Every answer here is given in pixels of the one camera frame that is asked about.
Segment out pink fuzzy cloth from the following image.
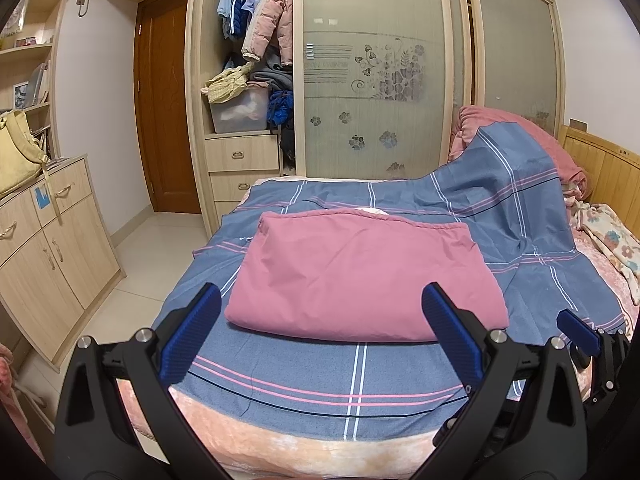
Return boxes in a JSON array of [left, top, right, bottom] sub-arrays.
[[0, 342, 46, 461]]

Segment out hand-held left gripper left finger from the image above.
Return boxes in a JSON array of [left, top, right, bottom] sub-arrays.
[[52, 282, 236, 480]]

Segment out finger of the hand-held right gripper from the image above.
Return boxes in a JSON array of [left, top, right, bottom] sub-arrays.
[[556, 309, 608, 361], [432, 392, 546, 458]]

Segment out pink quilt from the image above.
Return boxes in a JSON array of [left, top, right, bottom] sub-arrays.
[[447, 105, 588, 201]]

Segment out pink-purple large garment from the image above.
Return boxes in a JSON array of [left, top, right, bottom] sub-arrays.
[[224, 209, 510, 343]]

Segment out dark blue clothes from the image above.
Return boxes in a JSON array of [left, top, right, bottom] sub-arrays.
[[266, 90, 295, 128]]

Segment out leaning books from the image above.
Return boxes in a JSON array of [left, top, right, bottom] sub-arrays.
[[27, 60, 52, 106]]

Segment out light wood bookshelf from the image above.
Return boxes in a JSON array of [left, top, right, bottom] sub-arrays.
[[0, 0, 68, 161]]

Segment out clear plastic storage box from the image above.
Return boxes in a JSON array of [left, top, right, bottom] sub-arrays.
[[209, 85, 273, 135]]

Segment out grey clothes pile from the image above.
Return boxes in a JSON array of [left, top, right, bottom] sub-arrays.
[[247, 45, 295, 92]]

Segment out yellow bag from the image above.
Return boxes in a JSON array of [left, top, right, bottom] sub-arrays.
[[0, 109, 63, 223]]

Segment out pink padded jacket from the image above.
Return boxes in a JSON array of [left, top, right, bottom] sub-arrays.
[[241, 0, 295, 67]]

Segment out frosted glass sliding door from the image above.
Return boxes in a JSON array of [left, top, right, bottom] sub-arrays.
[[292, 0, 461, 181], [462, 0, 566, 136]]

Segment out yellow-green crumpled cloth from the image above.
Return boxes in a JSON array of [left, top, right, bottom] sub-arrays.
[[201, 64, 253, 105]]

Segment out blue plaid bed sheet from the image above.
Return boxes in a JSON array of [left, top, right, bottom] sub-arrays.
[[159, 121, 628, 442]]

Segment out pink fleece bed blanket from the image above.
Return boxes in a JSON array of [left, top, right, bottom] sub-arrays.
[[117, 174, 640, 480]]

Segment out black clothes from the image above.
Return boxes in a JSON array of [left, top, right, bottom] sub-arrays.
[[279, 125, 297, 176]]

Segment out brown wooden door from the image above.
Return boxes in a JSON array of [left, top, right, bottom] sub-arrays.
[[134, 0, 203, 215]]

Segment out wooden headboard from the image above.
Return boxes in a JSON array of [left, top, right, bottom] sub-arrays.
[[557, 124, 640, 221]]

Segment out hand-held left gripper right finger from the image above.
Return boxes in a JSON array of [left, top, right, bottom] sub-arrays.
[[415, 282, 588, 480]]

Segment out light wood cabinet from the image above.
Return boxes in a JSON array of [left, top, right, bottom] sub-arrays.
[[0, 156, 128, 367]]

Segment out light blue jacket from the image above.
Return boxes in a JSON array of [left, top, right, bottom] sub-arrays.
[[216, 0, 261, 41]]

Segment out light wood wardrobe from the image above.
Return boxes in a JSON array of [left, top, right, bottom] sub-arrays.
[[185, 0, 568, 241]]

